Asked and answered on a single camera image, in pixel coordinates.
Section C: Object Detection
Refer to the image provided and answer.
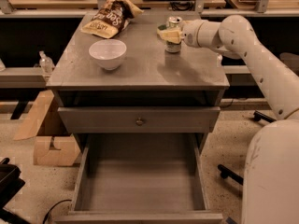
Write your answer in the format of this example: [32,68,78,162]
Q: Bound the black office chair base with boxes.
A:
[217,110,278,186]

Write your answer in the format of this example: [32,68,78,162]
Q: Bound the cardboard box pieces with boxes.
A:
[14,90,80,167]

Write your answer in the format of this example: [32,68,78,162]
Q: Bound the closed grey drawer with knob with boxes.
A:
[58,106,220,133]

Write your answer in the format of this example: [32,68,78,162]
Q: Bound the green 7up soda can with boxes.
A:
[166,16,182,53]

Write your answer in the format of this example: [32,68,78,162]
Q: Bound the grey wooden drawer cabinet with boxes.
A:
[47,13,229,147]

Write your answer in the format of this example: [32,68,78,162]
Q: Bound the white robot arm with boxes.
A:
[157,15,299,224]

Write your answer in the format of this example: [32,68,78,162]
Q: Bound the white ceramic bowl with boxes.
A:
[89,39,127,70]

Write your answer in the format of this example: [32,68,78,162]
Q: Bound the clear plastic bottle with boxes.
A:
[39,50,55,75]

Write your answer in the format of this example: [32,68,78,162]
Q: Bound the brown chip bag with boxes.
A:
[81,0,143,39]

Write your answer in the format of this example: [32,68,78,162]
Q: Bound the open grey bottom drawer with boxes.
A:
[55,133,222,224]

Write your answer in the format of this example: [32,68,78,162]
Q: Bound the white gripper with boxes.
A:
[157,20,203,48]

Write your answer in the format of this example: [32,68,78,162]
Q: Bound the black floor cable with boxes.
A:
[42,199,73,224]

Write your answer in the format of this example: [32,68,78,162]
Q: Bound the yellow green sponge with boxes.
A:
[157,24,167,31]

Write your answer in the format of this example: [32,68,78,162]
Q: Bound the black object lower left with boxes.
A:
[0,158,30,224]

